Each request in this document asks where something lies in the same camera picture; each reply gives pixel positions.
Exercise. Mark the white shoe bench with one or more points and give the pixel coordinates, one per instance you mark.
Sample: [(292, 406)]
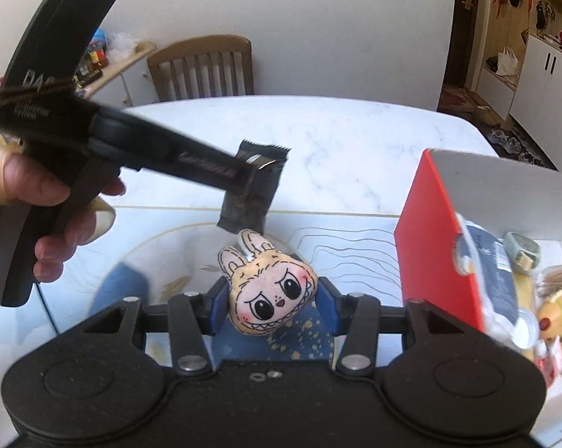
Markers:
[(495, 93)]

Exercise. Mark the white bottle cap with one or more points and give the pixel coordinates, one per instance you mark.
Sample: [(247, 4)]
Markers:
[(526, 329)]

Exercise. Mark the pale green correction tape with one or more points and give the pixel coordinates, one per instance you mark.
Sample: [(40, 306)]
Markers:
[(523, 249)]

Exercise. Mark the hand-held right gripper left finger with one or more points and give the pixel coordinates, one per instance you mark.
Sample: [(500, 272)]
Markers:
[(218, 305)]

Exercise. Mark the yellow squishy toy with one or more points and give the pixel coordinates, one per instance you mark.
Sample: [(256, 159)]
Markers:
[(556, 312)]

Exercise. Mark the cotton swab pack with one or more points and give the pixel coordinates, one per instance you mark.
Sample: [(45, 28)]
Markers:
[(561, 280)]

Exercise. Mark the wooden slat-back chair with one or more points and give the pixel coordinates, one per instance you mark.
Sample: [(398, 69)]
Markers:
[(201, 67)]

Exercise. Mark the clear-wrapped biscuit packet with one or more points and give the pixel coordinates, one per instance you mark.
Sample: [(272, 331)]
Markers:
[(523, 291)]

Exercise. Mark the blue globe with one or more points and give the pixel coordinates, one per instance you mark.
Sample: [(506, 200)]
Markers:
[(100, 39)]

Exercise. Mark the dark brown door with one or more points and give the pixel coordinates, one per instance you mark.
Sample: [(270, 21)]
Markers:
[(463, 46)]

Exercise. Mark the crumpled clear plastic bag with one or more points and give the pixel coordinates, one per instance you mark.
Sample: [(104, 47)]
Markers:
[(120, 42)]

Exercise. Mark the person's left hand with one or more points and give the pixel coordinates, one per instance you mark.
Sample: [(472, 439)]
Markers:
[(29, 177)]

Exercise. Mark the black brush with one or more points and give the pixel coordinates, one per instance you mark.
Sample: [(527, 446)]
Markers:
[(89, 76)]

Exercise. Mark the white wood-topped side cabinet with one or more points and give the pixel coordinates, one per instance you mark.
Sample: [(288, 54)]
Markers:
[(117, 84)]

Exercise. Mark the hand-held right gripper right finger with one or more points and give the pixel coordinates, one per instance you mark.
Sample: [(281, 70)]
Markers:
[(327, 305)]

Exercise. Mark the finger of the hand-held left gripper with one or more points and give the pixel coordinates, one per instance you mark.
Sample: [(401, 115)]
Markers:
[(250, 175)]

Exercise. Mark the pair of grey shoes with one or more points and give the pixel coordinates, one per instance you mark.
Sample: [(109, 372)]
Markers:
[(509, 142)]

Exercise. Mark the small dark hanging bag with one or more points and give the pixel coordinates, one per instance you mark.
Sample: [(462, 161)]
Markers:
[(541, 14)]

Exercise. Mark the red cardboard box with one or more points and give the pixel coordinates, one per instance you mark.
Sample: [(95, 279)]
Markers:
[(430, 242)]

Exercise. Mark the white tote bag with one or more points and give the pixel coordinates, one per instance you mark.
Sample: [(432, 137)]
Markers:
[(507, 63)]

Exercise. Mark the black snack packet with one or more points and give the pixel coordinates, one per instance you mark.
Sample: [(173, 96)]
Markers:
[(250, 212)]

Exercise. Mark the white floor cabinet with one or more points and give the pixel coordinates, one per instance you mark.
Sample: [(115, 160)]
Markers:
[(542, 102)]

